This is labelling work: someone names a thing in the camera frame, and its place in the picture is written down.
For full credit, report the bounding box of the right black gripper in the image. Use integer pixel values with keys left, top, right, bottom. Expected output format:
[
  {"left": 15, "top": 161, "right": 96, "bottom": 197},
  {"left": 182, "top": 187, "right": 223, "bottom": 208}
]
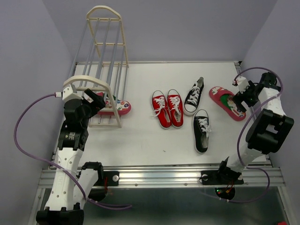
[{"left": 230, "top": 80, "right": 258, "bottom": 112}]

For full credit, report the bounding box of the pink sandal with green strap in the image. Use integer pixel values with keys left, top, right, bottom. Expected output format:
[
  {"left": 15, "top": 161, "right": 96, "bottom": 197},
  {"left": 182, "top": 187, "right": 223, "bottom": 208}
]
[{"left": 98, "top": 97, "right": 132, "bottom": 116}]

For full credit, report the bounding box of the cream shoe shelf with metal rods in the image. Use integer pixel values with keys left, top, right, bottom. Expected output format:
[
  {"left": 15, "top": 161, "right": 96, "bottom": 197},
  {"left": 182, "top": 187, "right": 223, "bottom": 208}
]
[{"left": 63, "top": 5, "right": 129, "bottom": 128}]

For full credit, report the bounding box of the black canvas sneaker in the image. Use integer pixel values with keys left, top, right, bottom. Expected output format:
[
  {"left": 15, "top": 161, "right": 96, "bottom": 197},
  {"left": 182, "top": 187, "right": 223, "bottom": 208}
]
[
  {"left": 193, "top": 109, "right": 211, "bottom": 154},
  {"left": 183, "top": 77, "right": 204, "bottom": 116}
]

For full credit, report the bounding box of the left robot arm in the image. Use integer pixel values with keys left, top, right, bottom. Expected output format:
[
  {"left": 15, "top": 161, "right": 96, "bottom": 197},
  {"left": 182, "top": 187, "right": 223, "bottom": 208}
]
[{"left": 36, "top": 87, "right": 105, "bottom": 225}]

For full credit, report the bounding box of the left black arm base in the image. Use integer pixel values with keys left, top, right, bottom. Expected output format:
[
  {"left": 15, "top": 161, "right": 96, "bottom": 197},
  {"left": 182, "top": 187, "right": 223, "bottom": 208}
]
[{"left": 78, "top": 169, "right": 119, "bottom": 202}]

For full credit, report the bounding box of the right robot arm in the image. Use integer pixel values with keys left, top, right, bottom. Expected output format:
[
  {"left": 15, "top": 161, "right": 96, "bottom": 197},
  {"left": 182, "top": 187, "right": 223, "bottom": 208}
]
[{"left": 216, "top": 70, "right": 294, "bottom": 183}]

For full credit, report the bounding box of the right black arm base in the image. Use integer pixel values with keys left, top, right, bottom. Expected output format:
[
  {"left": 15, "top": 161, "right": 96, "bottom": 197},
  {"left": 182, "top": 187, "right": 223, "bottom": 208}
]
[{"left": 199, "top": 170, "right": 244, "bottom": 200}]

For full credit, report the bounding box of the red canvas sneaker right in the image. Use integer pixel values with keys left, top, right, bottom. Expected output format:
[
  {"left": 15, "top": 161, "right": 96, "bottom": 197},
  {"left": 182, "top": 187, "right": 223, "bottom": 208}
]
[{"left": 167, "top": 89, "right": 184, "bottom": 128}]

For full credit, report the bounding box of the red canvas sneaker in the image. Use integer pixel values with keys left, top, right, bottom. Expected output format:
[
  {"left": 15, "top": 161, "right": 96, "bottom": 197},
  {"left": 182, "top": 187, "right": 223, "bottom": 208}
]
[
  {"left": 167, "top": 89, "right": 184, "bottom": 128},
  {"left": 151, "top": 90, "right": 172, "bottom": 129}
]

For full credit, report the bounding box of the red canvas sneaker left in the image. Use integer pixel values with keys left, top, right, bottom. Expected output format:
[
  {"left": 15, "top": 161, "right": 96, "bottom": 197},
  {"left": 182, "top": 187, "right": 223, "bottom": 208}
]
[{"left": 151, "top": 90, "right": 172, "bottom": 129}]

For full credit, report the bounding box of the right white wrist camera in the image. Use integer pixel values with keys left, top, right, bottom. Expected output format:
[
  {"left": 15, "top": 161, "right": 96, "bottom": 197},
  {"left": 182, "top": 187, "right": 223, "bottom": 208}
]
[{"left": 232, "top": 76, "right": 250, "bottom": 93}]

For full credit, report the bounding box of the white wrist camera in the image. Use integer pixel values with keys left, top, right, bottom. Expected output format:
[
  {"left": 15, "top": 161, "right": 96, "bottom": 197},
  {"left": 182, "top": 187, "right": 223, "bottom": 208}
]
[
  {"left": 54, "top": 84, "right": 83, "bottom": 103},
  {"left": 232, "top": 76, "right": 250, "bottom": 93}
]

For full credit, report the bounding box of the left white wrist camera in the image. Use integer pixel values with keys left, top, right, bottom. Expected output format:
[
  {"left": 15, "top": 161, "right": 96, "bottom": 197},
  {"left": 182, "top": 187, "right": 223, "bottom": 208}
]
[{"left": 54, "top": 84, "right": 83, "bottom": 103}]

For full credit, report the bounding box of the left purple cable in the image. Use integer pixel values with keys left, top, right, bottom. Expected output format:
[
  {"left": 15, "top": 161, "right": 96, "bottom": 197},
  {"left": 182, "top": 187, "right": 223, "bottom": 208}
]
[{"left": 14, "top": 93, "right": 133, "bottom": 210}]

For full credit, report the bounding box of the aluminium mounting rail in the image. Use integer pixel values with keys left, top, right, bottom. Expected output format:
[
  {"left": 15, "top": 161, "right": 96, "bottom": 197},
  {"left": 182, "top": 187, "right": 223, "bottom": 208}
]
[{"left": 38, "top": 166, "right": 285, "bottom": 189}]

